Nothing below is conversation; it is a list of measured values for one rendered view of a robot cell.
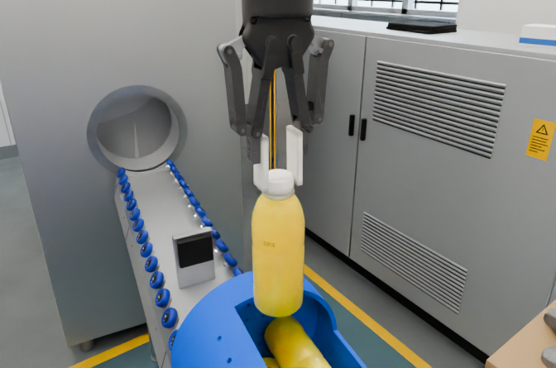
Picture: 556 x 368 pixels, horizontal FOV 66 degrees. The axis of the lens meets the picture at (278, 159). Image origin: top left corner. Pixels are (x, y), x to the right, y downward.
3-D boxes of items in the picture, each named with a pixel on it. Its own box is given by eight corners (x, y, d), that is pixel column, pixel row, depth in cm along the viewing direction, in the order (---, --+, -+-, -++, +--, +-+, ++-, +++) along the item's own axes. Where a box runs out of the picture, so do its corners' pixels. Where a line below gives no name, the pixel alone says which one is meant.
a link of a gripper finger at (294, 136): (285, 125, 52) (291, 124, 52) (286, 177, 55) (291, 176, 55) (297, 132, 50) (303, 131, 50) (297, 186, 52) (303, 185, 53)
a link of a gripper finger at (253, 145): (261, 121, 48) (235, 125, 47) (261, 163, 50) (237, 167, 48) (255, 118, 49) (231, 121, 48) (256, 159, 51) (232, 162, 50)
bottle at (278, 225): (263, 282, 64) (261, 169, 57) (309, 293, 62) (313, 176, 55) (245, 314, 58) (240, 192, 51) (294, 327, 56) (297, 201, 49)
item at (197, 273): (213, 274, 118) (209, 226, 112) (217, 282, 115) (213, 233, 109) (177, 284, 114) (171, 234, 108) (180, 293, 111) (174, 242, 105)
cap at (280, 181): (268, 177, 55) (268, 164, 54) (297, 181, 54) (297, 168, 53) (257, 189, 52) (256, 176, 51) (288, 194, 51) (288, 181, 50)
